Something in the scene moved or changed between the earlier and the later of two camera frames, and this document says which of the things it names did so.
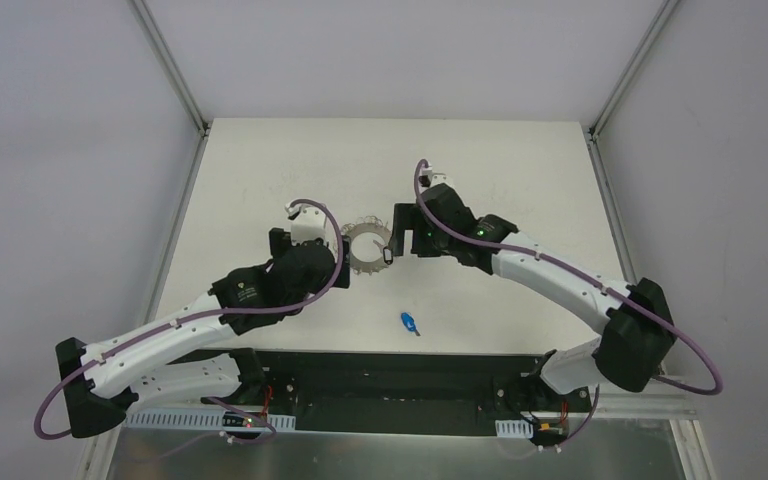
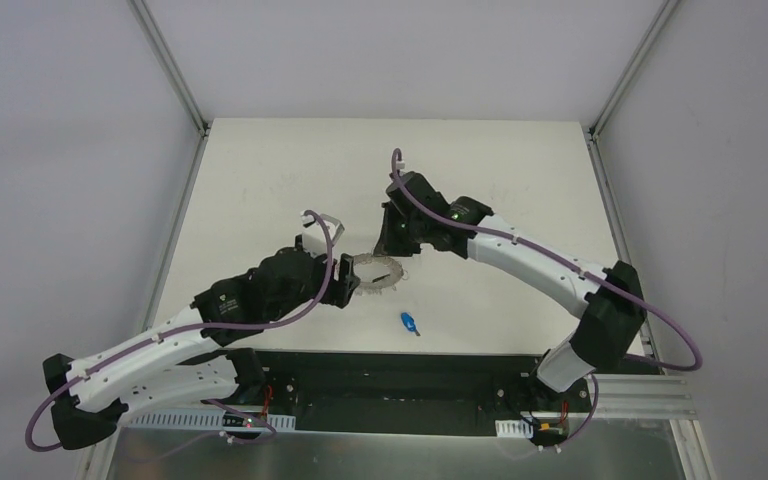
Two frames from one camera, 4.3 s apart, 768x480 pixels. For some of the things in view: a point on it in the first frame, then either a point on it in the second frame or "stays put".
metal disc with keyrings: (368, 224) → (376, 273)
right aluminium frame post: (665, 10) stays put
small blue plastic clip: (409, 323) stays put
